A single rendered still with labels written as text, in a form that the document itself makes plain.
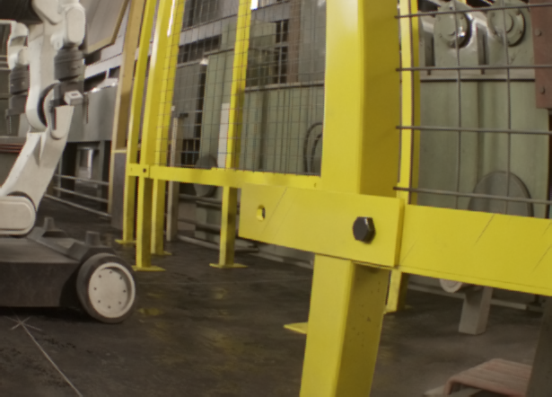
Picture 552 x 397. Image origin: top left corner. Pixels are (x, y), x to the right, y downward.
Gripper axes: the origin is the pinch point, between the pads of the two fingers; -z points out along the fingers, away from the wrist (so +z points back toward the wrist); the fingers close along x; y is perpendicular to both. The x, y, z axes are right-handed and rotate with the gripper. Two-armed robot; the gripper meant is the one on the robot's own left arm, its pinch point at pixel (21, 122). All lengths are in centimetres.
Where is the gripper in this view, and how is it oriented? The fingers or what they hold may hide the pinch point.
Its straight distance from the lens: 216.4
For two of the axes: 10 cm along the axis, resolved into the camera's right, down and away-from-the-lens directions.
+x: 7.2, -1.7, 6.7
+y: -6.9, -0.6, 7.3
